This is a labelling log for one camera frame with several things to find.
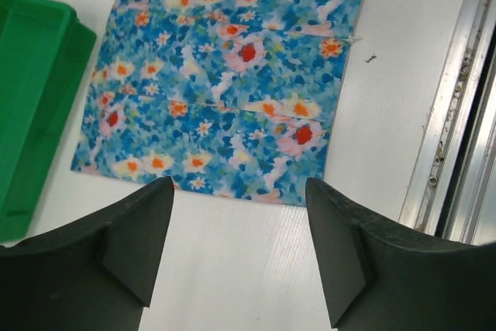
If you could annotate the blue floral skirt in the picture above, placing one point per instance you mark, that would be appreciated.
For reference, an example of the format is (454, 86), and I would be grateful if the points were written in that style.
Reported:
(232, 98)

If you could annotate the green plastic tray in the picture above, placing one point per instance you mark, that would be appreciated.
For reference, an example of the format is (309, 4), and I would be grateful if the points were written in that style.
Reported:
(45, 50)

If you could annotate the aluminium rail frame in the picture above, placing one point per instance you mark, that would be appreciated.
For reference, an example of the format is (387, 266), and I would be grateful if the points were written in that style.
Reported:
(452, 190)

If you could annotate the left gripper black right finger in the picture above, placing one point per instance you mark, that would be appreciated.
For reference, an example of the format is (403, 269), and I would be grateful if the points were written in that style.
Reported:
(377, 274)

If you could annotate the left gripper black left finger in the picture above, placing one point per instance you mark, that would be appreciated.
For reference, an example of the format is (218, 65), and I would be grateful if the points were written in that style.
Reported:
(95, 273)

